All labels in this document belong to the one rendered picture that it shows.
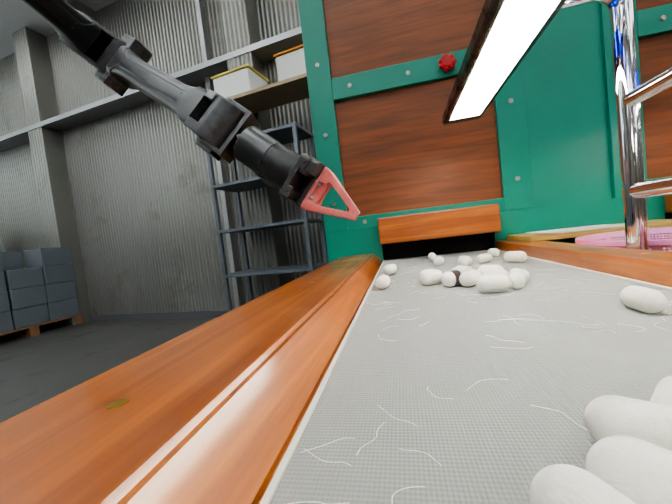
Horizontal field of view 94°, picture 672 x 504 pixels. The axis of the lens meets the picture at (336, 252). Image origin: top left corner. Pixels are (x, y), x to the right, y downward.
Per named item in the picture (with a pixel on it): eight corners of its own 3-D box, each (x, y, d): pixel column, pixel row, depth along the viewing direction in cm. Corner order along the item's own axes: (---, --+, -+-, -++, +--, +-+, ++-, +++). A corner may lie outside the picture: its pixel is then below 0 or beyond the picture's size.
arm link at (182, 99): (85, 70, 64) (117, 27, 64) (113, 90, 69) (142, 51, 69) (197, 150, 45) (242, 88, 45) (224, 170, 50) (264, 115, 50)
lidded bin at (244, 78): (272, 104, 315) (269, 80, 314) (251, 90, 281) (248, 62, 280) (236, 114, 330) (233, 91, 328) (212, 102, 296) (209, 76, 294)
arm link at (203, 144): (188, 139, 47) (223, 92, 47) (223, 166, 58) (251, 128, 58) (250, 183, 45) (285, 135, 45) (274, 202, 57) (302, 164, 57)
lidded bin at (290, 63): (336, 86, 293) (333, 59, 292) (322, 68, 258) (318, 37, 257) (294, 98, 307) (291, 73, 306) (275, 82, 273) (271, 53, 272)
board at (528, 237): (529, 242, 68) (529, 236, 68) (506, 239, 83) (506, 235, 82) (716, 223, 61) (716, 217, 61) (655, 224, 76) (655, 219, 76)
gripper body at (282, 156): (331, 173, 51) (294, 149, 52) (314, 159, 41) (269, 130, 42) (309, 207, 52) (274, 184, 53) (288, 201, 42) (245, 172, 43)
